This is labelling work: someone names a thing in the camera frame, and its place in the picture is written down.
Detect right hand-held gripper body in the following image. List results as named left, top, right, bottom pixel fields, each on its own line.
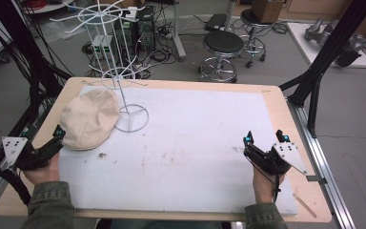
left=243, top=141, right=310, bottom=177

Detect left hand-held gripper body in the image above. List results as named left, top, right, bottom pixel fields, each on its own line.
left=1, top=136, right=65, bottom=172

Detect beige cloth hat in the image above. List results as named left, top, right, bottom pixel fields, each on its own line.
left=59, top=88, right=121, bottom=152

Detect person's right hand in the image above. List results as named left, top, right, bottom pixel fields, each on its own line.
left=252, top=164, right=286, bottom=205

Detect person's left hand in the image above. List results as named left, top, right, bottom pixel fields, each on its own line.
left=22, top=152, right=61, bottom=186

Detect thin wooden stick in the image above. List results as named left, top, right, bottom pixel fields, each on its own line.
left=293, top=192, right=318, bottom=219

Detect white foam mat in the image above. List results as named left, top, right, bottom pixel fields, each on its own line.
left=57, top=85, right=300, bottom=217

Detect black round stool chrome base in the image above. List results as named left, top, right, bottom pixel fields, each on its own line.
left=197, top=30, right=245, bottom=84
left=239, top=8, right=267, bottom=70

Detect white floor board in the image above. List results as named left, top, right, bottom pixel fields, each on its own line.
left=287, top=22, right=366, bottom=70

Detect white box green lights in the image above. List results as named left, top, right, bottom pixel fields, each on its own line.
left=91, top=33, right=114, bottom=54

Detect flat black device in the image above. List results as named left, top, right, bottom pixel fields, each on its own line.
left=204, top=12, right=229, bottom=32

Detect grey metal table leg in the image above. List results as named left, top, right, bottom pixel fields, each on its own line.
left=171, top=0, right=188, bottom=62

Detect brown cardboard box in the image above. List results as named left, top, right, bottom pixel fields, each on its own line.
left=250, top=0, right=286, bottom=24

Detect black computer tower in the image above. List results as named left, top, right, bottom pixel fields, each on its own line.
left=113, top=5, right=156, bottom=62

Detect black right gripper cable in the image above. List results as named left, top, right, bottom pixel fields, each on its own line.
left=243, top=155, right=283, bottom=204

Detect small grey metal bracket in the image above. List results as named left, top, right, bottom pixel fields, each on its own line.
left=306, top=175, right=328, bottom=186

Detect black metal frame strut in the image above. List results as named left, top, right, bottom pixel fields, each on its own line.
left=278, top=0, right=366, bottom=139
left=0, top=0, right=74, bottom=189

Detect white wire hat rack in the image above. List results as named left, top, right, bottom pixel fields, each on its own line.
left=49, top=0, right=150, bottom=134

